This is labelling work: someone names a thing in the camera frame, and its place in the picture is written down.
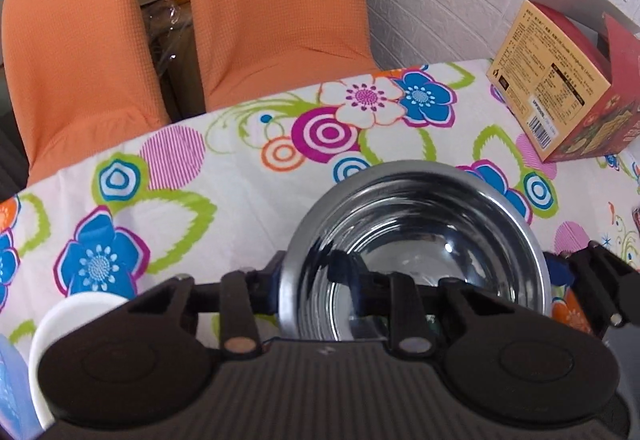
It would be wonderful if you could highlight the right orange chair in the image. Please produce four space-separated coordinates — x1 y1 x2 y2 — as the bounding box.
191 0 376 112

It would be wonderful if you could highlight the white plastic bowl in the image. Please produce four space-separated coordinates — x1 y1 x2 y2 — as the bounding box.
28 291 132 430

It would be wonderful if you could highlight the floral tablecloth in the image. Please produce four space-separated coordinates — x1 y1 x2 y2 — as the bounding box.
1 59 639 354

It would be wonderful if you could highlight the translucent blue plastic bowl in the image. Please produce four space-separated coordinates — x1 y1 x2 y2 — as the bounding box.
0 336 42 439

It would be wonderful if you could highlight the stainless steel bowl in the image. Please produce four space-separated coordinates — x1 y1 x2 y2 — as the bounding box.
278 160 551 342

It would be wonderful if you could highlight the left orange chair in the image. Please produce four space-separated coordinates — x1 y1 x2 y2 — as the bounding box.
1 0 170 183

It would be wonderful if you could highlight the red cracker box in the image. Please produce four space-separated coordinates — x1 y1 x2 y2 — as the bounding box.
487 0 639 162

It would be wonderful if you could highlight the orange chair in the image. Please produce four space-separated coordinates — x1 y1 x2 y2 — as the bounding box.
1 0 170 183
191 0 376 112

